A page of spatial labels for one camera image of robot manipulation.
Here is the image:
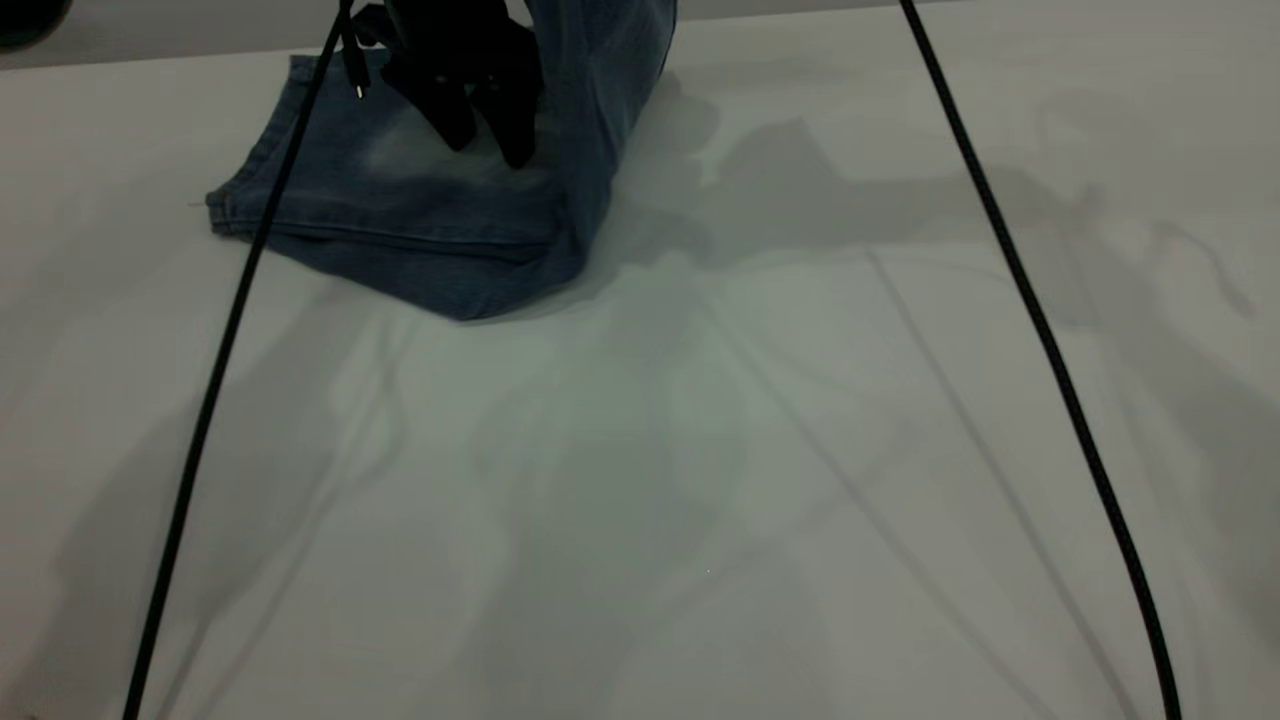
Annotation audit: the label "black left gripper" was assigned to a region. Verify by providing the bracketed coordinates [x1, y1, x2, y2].
[355, 0, 546, 171]

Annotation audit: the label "blue denim shorts with print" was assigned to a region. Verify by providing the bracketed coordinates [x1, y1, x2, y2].
[205, 0, 679, 323]

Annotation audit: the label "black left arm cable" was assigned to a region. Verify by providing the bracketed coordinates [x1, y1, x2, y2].
[122, 0, 366, 720]

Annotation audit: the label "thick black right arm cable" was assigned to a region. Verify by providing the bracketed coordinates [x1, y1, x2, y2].
[898, 0, 1186, 720]

